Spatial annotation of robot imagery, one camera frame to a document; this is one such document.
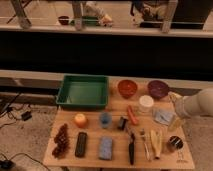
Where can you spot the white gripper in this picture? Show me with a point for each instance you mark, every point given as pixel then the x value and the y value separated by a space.
pixel 176 122

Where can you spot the dark red grape bunch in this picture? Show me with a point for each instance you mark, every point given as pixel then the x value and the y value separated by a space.
pixel 62 142

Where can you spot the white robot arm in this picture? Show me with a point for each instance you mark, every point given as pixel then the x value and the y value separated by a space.
pixel 185 107

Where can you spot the purple bowl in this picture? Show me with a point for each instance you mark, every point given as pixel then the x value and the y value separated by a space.
pixel 158 89

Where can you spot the red bowl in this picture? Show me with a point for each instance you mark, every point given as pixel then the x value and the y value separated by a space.
pixel 127 88

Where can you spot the light blue cloth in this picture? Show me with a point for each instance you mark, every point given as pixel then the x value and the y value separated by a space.
pixel 162 116

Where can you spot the white round container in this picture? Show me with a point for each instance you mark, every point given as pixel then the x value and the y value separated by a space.
pixel 146 103

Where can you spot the wooden table top board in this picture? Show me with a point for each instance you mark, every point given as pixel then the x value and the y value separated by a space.
pixel 174 161

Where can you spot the metal fork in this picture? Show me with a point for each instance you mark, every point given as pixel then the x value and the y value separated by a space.
pixel 143 136

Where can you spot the small black box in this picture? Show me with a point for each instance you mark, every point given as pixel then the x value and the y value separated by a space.
pixel 122 123

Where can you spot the blue cup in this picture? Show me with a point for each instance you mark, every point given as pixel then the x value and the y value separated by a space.
pixel 105 120

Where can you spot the blue sponge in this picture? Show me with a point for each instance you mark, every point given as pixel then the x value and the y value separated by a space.
pixel 105 148

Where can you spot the orange fruit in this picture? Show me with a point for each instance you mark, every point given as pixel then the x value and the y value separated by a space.
pixel 80 120

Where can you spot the green plastic tray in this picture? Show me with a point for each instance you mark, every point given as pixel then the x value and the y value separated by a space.
pixel 83 92

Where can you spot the black remote control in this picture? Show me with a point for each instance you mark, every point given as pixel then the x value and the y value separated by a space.
pixel 81 144

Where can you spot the black power adapter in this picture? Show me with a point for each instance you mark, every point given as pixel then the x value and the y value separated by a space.
pixel 26 116

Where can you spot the black handled knife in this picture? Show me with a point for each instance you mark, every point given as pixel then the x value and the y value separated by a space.
pixel 131 148

